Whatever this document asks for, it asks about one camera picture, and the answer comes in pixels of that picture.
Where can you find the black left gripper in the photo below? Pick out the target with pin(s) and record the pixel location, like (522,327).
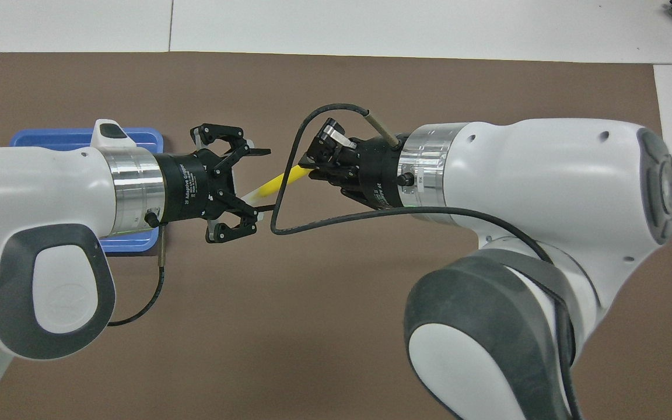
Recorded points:
(187,186)

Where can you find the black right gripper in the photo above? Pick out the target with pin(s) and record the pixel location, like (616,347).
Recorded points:
(377,172)

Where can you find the yellow pen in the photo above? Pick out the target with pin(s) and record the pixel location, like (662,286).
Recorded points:
(280,181)

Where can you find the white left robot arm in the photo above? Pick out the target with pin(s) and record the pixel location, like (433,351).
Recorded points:
(32,192)

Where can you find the blue plastic tray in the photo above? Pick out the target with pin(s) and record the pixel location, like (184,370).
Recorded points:
(50,139)

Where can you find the brown table mat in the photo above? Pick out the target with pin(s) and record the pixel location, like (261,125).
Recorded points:
(254,350)

